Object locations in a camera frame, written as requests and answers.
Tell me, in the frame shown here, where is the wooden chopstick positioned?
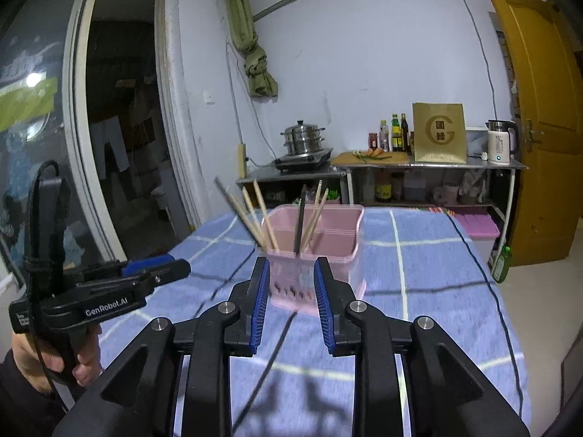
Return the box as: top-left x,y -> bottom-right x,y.
300,188 -> 329,252
253,180 -> 279,252
225,190 -> 262,249
300,180 -> 323,251
242,186 -> 271,251

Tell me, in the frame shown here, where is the black chopstick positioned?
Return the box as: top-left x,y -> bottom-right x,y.
214,177 -> 264,248
293,185 -> 307,257

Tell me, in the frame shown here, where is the metal kitchen shelf table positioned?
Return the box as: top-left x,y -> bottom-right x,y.
236,154 -> 526,264

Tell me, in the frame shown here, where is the person's left hand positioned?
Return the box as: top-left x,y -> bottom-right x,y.
12,324 -> 103,394

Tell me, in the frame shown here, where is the blue checked tablecloth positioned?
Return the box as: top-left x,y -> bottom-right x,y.
100,208 -> 529,436

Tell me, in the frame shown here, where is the pink plastic utensil basket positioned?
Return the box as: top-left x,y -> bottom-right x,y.
258,204 -> 367,317

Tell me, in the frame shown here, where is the green bottle on floor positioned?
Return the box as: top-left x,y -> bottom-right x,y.
492,246 -> 513,283

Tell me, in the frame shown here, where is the pink storage box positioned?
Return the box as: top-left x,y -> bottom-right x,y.
454,212 -> 500,241

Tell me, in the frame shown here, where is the black induction cooker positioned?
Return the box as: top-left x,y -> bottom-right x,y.
274,148 -> 333,172

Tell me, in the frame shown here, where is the wooden cutting board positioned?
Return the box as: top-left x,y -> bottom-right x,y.
330,151 -> 410,168

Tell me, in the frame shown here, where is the stainless steel steamer pot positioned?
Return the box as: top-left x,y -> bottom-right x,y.
281,121 -> 324,156

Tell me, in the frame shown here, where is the red sauce jar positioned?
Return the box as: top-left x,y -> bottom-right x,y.
369,132 -> 379,150

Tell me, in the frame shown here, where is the clear seasoning bottle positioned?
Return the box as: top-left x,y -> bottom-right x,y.
379,119 -> 390,152

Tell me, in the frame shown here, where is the green oil bottle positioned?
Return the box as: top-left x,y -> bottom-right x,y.
391,114 -> 403,152

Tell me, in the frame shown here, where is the olive green hanging cloth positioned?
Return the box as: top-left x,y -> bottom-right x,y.
226,0 -> 279,98

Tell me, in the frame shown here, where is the dark soy sauce bottle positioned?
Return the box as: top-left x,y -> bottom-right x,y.
400,113 -> 411,153

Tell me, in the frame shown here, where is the gold paper bag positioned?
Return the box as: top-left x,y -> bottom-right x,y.
412,103 -> 467,164

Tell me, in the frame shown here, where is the yellow wooden door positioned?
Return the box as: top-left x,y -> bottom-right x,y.
491,0 -> 582,266

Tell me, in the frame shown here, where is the white electric kettle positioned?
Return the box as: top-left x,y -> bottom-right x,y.
485,119 -> 520,166

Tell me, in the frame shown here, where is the white sliding door frame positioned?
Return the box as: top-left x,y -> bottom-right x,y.
63,0 -> 204,263

